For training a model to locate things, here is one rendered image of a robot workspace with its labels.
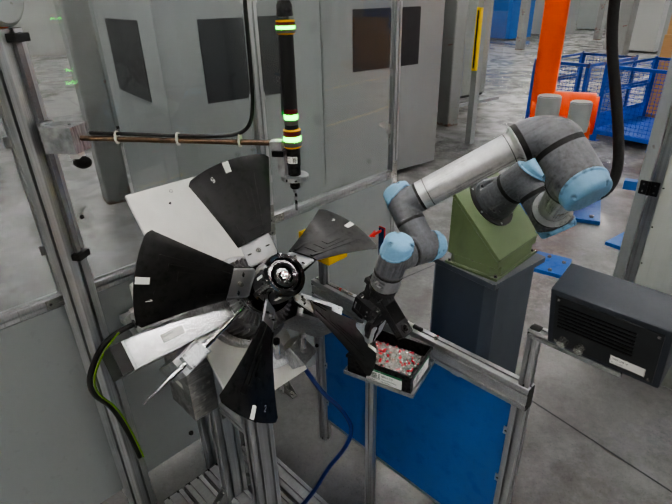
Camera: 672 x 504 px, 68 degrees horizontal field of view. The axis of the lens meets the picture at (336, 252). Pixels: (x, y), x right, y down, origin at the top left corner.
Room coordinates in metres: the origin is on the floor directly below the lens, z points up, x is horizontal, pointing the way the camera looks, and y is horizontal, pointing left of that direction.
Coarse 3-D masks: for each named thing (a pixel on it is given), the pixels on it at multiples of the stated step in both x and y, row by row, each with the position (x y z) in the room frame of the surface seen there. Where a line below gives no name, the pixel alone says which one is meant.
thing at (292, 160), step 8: (280, 0) 1.20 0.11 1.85; (288, 0) 1.21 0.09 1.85; (280, 8) 1.20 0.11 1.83; (288, 8) 1.20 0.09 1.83; (288, 152) 1.20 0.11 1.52; (296, 152) 1.20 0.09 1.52; (288, 160) 1.20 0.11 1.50; (296, 160) 1.20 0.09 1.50; (288, 168) 1.21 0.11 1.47; (296, 168) 1.20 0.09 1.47; (296, 184) 1.20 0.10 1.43
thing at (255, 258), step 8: (256, 240) 1.21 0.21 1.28; (264, 240) 1.20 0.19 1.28; (272, 240) 1.20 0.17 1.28; (248, 248) 1.20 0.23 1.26; (264, 248) 1.19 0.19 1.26; (272, 248) 1.19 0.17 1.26; (248, 256) 1.19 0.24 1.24; (256, 256) 1.19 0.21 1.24; (264, 256) 1.18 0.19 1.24; (248, 264) 1.18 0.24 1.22; (256, 264) 1.18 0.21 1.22
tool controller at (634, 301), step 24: (552, 288) 1.01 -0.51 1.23; (576, 288) 0.99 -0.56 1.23; (600, 288) 0.98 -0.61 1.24; (624, 288) 0.96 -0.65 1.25; (648, 288) 0.95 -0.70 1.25; (552, 312) 1.01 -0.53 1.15; (576, 312) 0.96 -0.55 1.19; (600, 312) 0.92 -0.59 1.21; (624, 312) 0.90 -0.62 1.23; (648, 312) 0.89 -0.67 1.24; (552, 336) 1.02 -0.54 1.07; (576, 336) 0.97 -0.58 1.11; (600, 336) 0.93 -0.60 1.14; (624, 336) 0.89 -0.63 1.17; (648, 336) 0.86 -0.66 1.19; (600, 360) 0.94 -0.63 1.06; (624, 360) 0.90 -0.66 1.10; (648, 360) 0.86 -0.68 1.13; (648, 384) 0.87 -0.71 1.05
